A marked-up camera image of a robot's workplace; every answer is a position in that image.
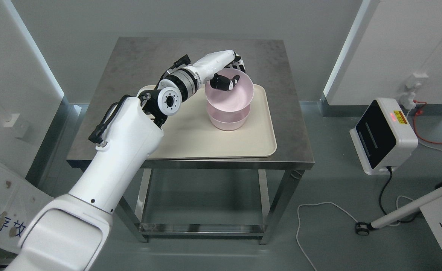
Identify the white sign board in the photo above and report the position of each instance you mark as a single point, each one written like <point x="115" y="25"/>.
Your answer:
<point x="20" y="201"/>

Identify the white black box device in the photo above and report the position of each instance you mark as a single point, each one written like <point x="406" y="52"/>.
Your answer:
<point x="383" y="137"/>

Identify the beige plastic tray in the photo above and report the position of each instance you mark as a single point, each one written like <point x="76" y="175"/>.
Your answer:
<point x="190" y="133"/>

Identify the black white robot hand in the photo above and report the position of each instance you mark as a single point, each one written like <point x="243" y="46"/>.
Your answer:
<point x="210" y="66"/>

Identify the pink bowl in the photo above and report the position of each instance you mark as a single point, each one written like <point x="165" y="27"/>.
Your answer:
<point x="236" y="99"/>
<point x="227" y="121"/>

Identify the white wall socket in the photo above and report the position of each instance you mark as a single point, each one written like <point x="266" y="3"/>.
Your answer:
<point x="411" y="85"/>

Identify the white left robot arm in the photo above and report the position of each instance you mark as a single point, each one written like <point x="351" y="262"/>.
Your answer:
<point x="69" y="232"/>

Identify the stainless steel table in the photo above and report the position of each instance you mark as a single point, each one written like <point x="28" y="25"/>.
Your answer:
<point x="138" y="61"/>

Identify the white stand leg with caster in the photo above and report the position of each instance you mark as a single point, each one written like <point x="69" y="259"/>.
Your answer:
<point x="364" y="229"/>

